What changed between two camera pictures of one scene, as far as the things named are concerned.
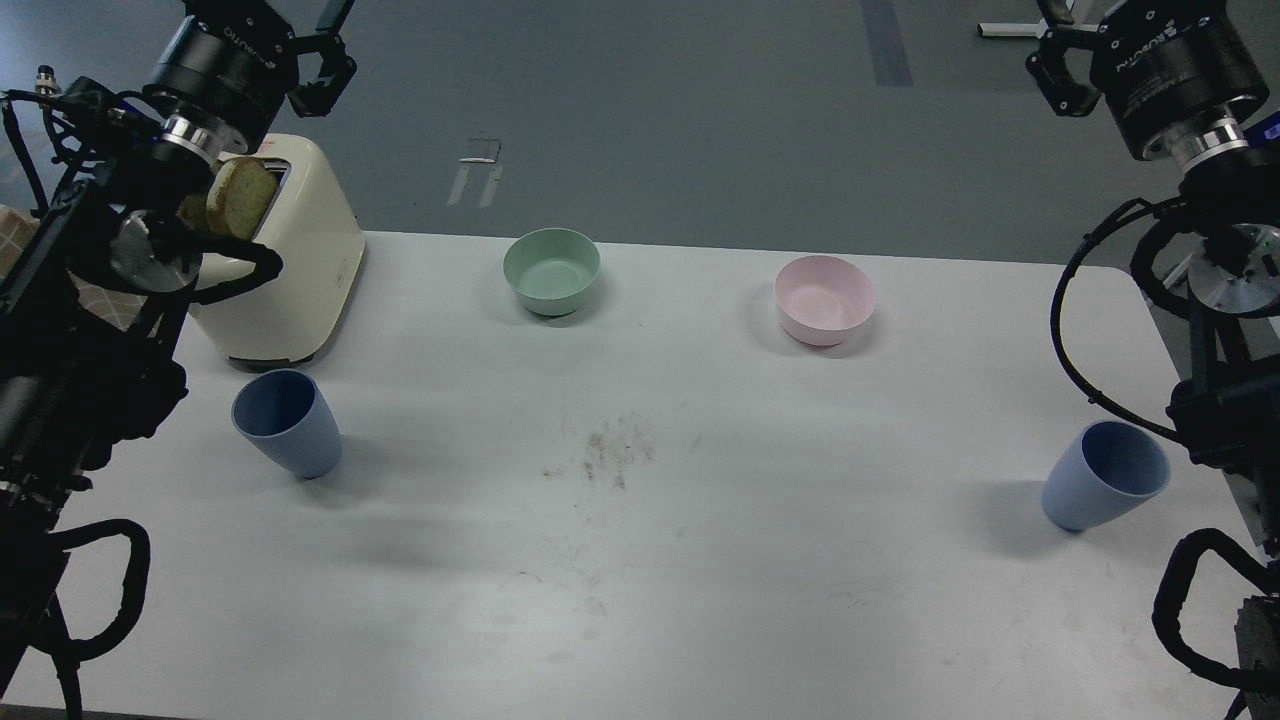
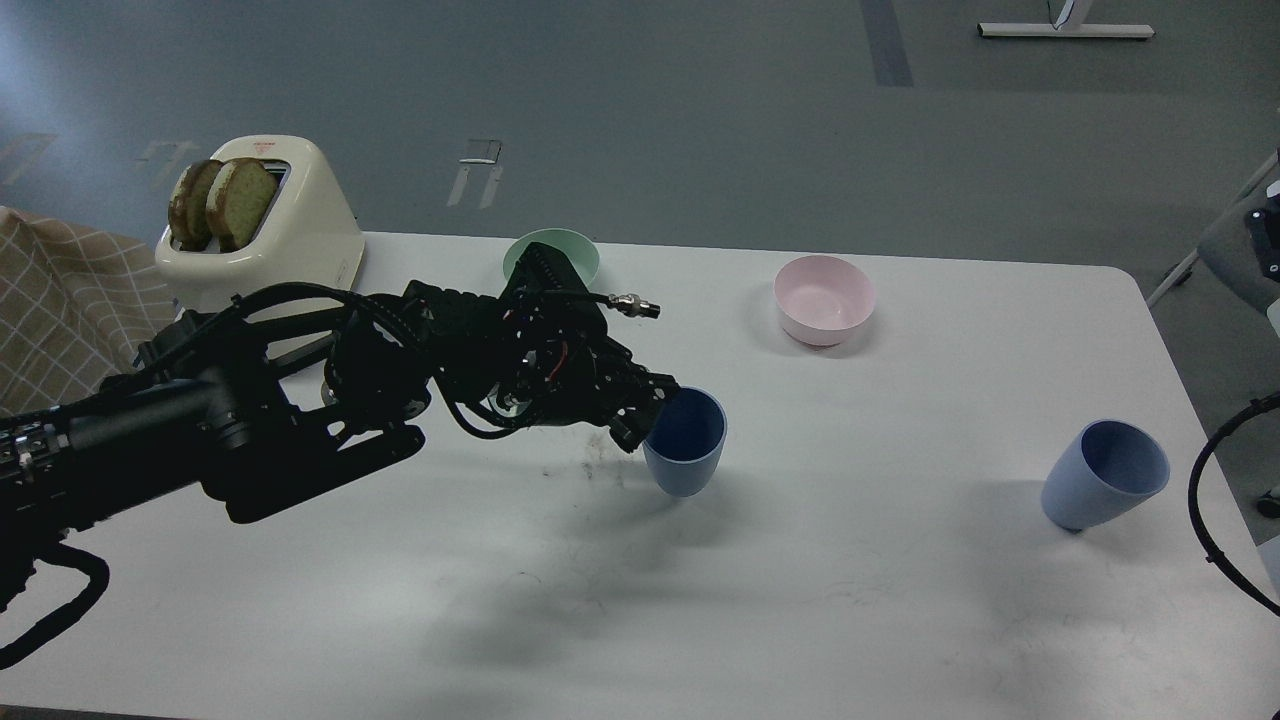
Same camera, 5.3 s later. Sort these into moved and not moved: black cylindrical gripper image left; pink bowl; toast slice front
Moved: black cylindrical gripper image left
Not moved: pink bowl; toast slice front
